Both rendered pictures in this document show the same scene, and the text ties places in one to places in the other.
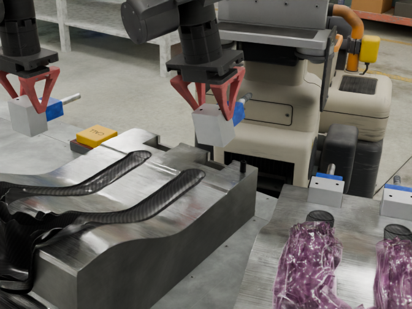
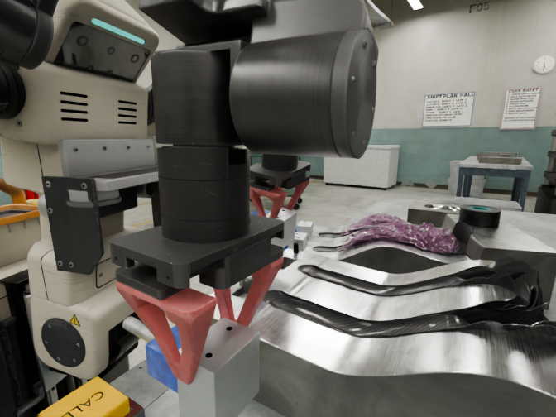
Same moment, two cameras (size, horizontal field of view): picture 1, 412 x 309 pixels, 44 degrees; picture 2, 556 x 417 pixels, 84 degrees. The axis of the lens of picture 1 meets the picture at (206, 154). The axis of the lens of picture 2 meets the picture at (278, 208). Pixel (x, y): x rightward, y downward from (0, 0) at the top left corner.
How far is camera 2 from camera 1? 0.93 m
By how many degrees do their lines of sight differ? 87
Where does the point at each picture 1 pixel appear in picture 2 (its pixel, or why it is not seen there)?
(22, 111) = (252, 350)
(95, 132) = (86, 405)
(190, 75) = (296, 179)
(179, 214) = (370, 275)
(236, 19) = (89, 172)
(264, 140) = not seen: hidden behind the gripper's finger
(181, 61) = (282, 172)
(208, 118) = (292, 218)
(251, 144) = not seen: hidden behind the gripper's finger
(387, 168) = not seen: outside the picture
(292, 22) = (135, 165)
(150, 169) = (302, 290)
